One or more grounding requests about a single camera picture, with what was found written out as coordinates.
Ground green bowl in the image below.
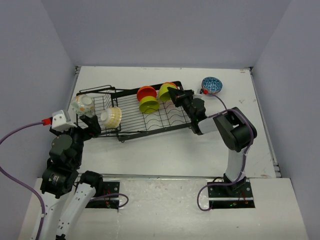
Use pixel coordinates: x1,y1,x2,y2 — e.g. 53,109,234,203
158,82,178,102
139,96,160,114

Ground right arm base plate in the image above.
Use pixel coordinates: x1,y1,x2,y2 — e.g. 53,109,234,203
207,179,256,210

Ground white bowl leaf pattern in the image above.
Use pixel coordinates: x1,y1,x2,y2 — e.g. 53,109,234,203
70,94,95,116

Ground orange bowl left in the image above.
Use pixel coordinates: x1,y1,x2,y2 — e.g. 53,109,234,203
136,85,157,101

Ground white bowl yellow dots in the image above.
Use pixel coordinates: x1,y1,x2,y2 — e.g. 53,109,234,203
100,107,122,129

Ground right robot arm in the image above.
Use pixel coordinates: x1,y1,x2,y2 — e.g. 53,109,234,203
168,87,258,197

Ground black wire dish rack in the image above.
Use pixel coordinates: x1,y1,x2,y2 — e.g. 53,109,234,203
76,85,191,143

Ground blue patterned bowl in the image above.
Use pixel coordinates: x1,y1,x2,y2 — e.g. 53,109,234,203
201,76,223,96

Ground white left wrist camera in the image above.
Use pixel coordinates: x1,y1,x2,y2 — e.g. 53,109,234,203
51,110,77,132

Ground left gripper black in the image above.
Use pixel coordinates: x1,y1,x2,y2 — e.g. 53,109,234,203
50,114,101,166

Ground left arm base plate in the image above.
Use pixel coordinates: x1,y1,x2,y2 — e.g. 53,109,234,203
83,180,121,213

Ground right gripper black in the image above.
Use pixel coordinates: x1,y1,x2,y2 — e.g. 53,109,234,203
167,87,196,122

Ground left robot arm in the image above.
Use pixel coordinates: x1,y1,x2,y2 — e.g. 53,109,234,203
31,110,104,240

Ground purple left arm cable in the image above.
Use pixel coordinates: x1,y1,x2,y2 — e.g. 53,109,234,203
0,118,53,240

